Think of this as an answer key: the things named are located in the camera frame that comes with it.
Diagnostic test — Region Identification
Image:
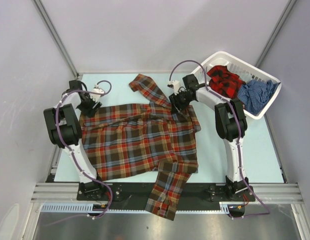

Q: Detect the white slotted cable duct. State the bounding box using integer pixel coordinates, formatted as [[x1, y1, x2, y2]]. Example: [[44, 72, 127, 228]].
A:
[[41, 201, 246, 217]]

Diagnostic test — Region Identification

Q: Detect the brown red plaid shirt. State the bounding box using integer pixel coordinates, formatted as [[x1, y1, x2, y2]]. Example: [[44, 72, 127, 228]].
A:
[[79, 74, 201, 220]]

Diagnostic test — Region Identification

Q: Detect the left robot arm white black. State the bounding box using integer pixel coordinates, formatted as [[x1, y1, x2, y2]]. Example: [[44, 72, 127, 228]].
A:
[[43, 80, 113, 202]]

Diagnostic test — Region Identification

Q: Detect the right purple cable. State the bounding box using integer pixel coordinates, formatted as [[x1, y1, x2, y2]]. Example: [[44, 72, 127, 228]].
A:
[[169, 59, 271, 218]]

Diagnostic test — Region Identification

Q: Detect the aluminium corner post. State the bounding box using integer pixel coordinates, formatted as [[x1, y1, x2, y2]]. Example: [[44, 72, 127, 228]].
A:
[[31, 0, 79, 79], [255, 0, 299, 68]]

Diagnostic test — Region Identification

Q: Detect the aluminium frame profile front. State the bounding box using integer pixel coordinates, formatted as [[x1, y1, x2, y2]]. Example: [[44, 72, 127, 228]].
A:
[[31, 182, 79, 203]]

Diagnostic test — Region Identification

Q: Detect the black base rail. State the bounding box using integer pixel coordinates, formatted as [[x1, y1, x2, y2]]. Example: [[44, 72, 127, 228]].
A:
[[76, 182, 256, 212]]

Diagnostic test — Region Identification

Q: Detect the white plastic laundry basket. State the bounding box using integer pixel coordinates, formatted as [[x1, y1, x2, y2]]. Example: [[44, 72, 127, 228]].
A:
[[191, 51, 282, 120]]

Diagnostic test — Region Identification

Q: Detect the right aluminium corner post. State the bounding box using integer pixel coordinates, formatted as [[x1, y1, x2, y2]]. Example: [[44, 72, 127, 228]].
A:
[[255, 0, 299, 68]]

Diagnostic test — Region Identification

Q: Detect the blue checked shirt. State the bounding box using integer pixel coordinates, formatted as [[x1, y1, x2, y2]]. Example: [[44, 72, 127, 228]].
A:
[[237, 79, 280, 116]]

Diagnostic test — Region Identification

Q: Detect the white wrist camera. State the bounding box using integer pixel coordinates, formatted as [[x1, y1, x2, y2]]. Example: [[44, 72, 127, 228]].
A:
[[167, 80, 181, 95], [89, 84, 106, 103]]

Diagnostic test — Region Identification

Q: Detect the left aluminium corner post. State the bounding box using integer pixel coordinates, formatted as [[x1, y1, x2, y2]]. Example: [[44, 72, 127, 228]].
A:
[[31, 0, 79, 79]]

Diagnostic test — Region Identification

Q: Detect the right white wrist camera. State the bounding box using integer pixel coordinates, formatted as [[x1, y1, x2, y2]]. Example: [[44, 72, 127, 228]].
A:
[[167, 80, 181, 95]]

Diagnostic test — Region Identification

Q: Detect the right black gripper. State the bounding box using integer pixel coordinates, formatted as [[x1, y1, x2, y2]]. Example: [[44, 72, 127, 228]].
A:
[[169, 89, 194, 115]]

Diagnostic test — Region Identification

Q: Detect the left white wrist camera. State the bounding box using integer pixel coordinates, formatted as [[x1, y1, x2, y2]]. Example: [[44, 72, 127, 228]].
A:
[[89, 84, 106, 103]]

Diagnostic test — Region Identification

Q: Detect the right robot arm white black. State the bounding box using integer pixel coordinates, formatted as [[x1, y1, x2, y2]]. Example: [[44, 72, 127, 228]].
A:
[[167, 74, 256, 204]]

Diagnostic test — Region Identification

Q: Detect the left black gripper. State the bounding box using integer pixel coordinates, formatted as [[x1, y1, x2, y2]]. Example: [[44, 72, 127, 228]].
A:
[[77, 91, 102, 118]]

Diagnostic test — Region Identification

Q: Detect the red black checked shirt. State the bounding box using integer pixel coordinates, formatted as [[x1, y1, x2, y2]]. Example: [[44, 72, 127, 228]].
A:
[[207, 65, 246, 99]]

